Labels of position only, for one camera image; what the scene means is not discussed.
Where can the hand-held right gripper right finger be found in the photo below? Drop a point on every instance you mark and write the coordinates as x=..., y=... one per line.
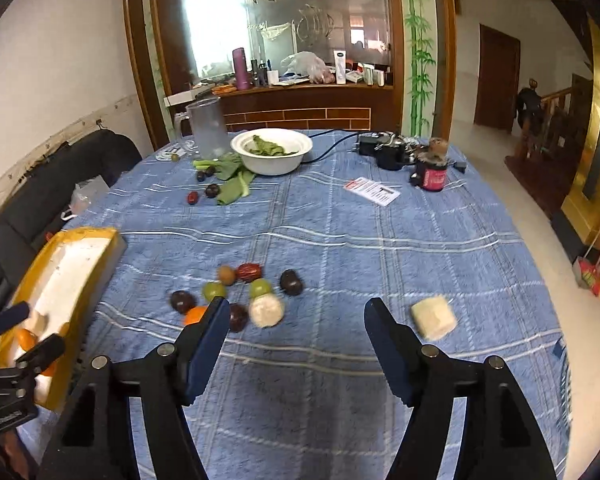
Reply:
x=385, y=350

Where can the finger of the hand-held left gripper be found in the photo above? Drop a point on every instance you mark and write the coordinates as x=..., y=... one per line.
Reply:
x=42, y=352
x=12, y=312

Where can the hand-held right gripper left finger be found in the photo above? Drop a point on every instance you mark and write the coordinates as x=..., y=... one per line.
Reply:
x=210, y=350

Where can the yellow cardboard tray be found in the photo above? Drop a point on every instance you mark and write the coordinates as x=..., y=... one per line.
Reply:
x=72, y=270

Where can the brown kiwi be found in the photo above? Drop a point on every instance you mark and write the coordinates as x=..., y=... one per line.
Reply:
x=226, y=274

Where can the red jujube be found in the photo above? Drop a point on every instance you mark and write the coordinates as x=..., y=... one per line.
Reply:
x=248, y=272
x=193, y=197

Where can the blue plaid tablecloth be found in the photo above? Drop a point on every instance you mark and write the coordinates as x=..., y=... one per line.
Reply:
x=330, y=260

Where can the black sofa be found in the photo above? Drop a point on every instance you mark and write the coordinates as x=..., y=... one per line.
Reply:
x=35, y=185

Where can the clear plastic bag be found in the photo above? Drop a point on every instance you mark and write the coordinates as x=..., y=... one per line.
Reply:
x=84, y=195

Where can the white printed card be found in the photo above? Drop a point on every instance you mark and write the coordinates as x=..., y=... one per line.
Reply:
x=372, y=191

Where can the green bok choy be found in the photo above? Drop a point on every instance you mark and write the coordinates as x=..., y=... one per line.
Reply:
x=232, y=177

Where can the black electronic device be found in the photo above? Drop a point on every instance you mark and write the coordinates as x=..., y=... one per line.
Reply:
x=387, y=152

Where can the white round printed pad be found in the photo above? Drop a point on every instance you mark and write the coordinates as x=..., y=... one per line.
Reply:
x=172, y=151

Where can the white bowl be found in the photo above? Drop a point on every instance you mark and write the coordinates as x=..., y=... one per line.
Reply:
x=271, y=152

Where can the brown tape roll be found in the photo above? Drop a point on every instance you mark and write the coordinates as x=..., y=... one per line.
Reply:
x=437, y=146

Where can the green leaves in bowl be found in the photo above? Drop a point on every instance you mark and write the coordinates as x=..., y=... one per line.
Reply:
x=267, y=146

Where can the clear glass pitcher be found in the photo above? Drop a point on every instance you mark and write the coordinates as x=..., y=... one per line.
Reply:
x=207, y=127

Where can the colourful toys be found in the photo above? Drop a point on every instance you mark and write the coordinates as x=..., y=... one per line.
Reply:
x=597, y=272

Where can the white flat box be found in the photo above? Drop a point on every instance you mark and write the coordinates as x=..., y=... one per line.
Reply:
x=187, y=98

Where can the wooden glass partition cabinet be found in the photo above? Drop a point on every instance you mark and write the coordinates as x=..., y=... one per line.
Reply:
x=300, y=110

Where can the white cup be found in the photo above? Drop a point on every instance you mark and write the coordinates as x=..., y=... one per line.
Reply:
x=273, y=77

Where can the purple bottle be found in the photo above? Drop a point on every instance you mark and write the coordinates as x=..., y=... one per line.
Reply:
x=240, y=67

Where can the white tube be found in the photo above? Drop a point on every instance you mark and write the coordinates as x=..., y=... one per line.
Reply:
x=339, y=66

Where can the dark figurine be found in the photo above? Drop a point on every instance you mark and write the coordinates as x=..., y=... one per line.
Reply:
x=527, y=100

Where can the brown wooden door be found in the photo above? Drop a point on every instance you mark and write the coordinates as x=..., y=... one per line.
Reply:
x=497, y=80

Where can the plastic bag with food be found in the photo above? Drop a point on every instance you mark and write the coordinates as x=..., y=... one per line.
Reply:
x=307, y=67

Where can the wooden stair railing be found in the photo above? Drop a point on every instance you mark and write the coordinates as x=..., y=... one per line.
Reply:
x=555, y=110

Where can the bamboo wall decal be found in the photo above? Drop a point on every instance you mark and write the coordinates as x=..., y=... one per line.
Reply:
x=419, y=60

